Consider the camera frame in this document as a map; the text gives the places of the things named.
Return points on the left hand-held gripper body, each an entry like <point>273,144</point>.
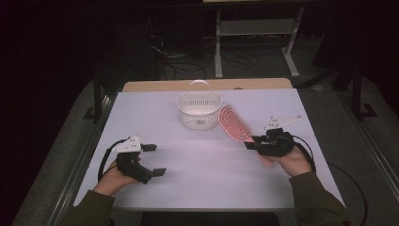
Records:
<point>131,166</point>

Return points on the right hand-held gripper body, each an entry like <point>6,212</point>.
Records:
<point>277,144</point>

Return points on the pink hairbrush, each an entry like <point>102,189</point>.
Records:
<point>233,122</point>

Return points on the white plastic basket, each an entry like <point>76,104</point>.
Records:
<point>199,121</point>

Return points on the person's left hand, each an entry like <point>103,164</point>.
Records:
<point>113,182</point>

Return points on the person's right hand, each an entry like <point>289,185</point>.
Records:
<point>296,164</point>

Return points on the black metal stand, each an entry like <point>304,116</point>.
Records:
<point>356,94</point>
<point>98,94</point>

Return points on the metal floor rail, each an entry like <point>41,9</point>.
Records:
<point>370,141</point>
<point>78,169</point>

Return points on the white metal desk frame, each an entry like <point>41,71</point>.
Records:
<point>257,27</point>

